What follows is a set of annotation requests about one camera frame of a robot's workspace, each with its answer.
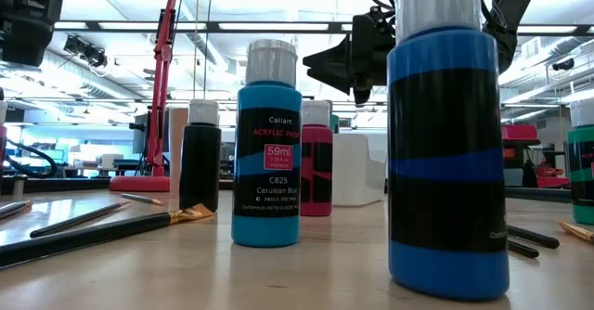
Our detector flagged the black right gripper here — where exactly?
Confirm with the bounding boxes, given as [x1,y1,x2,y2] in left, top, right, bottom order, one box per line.
[302,6,398,107]

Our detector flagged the magenta paint bottle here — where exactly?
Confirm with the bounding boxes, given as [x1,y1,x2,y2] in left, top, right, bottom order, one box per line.
[300,99,335,217]

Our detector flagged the cerulean blue paint bottle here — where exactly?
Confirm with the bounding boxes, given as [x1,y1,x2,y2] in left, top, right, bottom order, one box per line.
[230,39,303,249]

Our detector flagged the black paint bottle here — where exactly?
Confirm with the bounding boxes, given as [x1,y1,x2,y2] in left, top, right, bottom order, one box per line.
[178,98,223,213]

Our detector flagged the green paint bottle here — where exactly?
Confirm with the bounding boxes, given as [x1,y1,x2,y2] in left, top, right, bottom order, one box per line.
[566,97,594,226]

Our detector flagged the brush gold ferrule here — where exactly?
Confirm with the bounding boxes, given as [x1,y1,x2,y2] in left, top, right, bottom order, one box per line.
[0,202,215,270]

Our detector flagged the red-brown paint bottle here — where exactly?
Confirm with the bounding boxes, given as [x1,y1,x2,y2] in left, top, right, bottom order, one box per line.
[0,99,8,184]

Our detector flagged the white plastic bin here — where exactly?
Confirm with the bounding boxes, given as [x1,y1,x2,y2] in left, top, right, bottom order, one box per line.
[331,131,390,208]

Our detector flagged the peach plastic cup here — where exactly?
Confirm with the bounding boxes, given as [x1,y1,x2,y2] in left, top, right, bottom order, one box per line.
[167,107,190,199]

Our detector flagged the red storage bins rack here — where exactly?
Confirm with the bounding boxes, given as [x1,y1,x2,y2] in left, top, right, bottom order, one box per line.
[499,123,573,190]

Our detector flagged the red desk lamp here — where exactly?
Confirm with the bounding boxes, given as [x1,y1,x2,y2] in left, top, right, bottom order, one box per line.
[109,0,185,193]

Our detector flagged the dark grey monitor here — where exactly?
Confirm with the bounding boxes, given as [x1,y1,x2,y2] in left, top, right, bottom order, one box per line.
[128,111,152,156]

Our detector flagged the thin brush tan tip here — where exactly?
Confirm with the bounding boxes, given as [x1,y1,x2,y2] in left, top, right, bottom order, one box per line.
[119,192,166,207]

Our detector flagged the black ceiling spotlights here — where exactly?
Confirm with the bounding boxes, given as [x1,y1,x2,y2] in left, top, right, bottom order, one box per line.
[62,33,110,69]

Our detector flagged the flat brush tan bristles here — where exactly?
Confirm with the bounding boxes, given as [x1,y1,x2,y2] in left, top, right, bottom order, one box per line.
[557,220,594,245]

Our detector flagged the small black ceiling camera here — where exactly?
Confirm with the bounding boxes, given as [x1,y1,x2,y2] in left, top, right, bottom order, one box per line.
[550,57,576,72]

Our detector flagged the black corrugated hose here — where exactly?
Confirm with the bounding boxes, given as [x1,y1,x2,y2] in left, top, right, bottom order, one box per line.
[3,137,60,180]

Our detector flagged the small grey post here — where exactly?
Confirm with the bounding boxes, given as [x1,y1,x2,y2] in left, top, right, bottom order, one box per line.
[12,174,28,198]

